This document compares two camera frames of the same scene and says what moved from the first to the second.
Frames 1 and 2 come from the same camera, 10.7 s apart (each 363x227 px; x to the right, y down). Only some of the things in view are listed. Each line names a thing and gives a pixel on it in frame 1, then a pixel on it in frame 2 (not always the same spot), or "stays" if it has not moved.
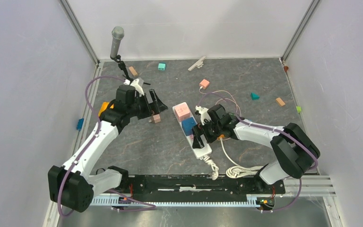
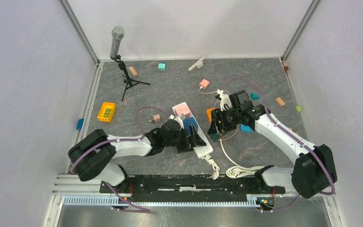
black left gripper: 159,106 → 195,140
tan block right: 280,101 stays
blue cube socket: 187,125 stays
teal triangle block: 254,96 stays
